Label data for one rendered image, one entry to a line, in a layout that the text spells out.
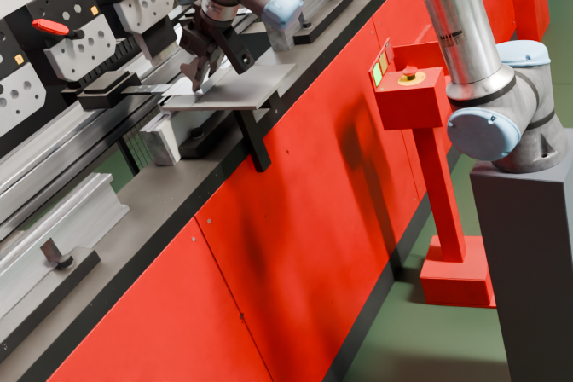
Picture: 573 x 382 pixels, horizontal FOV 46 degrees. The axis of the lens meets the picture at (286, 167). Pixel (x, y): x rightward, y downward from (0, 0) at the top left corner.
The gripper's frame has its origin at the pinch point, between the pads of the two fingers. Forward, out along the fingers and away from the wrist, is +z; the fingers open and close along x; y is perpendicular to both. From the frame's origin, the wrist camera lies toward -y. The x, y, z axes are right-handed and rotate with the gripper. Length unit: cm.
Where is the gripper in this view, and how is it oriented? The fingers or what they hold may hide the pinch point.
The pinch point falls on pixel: (205, 82)
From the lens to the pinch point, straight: 155.4
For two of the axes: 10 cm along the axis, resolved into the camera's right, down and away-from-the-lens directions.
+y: -8.2, -5.6, 1.0
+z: -3.1, 5.9, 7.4
